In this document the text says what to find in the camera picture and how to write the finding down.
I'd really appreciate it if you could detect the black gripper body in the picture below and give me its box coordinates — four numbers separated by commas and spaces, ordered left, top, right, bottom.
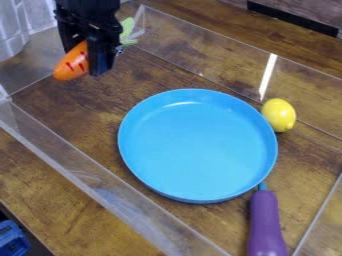
55, 0, 123, 39

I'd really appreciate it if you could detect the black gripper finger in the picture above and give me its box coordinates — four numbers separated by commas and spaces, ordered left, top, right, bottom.
87, 33, 119, 76
58, 19, 86, 53

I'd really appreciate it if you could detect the orange toy carrot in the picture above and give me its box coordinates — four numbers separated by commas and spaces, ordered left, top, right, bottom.
52, 17, 139, 82

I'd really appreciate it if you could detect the white gridded curtain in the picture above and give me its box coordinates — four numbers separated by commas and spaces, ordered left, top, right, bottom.
0, 0, 56, 62

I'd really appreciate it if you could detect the blue round plate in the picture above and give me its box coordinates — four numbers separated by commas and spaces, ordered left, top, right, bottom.
118, 89, 278, 204

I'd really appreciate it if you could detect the yellow toy lemon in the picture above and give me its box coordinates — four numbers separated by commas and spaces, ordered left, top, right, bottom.
261, 98, 297, 132

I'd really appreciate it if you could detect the dark baseboard strip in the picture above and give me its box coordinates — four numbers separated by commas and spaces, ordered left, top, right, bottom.
247, 0, 340, 38

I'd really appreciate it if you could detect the blue object at corner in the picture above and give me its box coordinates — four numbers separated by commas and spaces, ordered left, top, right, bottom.
0, 220, 31, 256

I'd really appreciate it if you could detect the purple toy eggplant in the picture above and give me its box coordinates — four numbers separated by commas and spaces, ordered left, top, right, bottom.
247, 182, 289, 256

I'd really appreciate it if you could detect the clear acrylic enclosure wall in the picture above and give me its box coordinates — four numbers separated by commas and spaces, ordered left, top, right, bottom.
0, 0, 342, 256

